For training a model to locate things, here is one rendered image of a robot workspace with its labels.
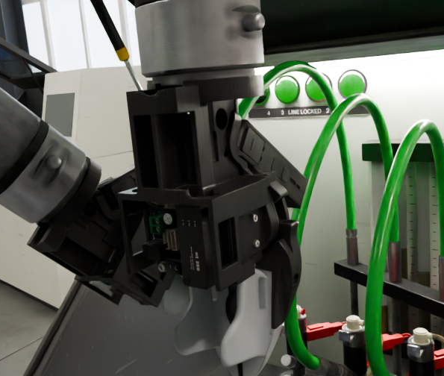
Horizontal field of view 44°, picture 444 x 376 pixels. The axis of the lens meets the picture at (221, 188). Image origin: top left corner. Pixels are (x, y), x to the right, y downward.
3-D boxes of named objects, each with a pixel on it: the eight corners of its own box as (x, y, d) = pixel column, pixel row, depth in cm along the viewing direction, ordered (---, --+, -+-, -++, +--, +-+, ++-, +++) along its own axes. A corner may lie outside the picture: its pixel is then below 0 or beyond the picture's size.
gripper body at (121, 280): (120, 308, 52) (14, 243, 47) (157, 232, 56) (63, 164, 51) (166, 311, 47) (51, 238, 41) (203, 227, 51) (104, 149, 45)
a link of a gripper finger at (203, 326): (167, 405, 37) (152, 276, 35) (218, 364, 41) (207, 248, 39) (204, 418, 35) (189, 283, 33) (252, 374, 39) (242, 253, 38)
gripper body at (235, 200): (124, 284, 34) (100, 88, 31) (207, 244, 41) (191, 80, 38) (226, 304, 29) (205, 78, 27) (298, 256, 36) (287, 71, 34)
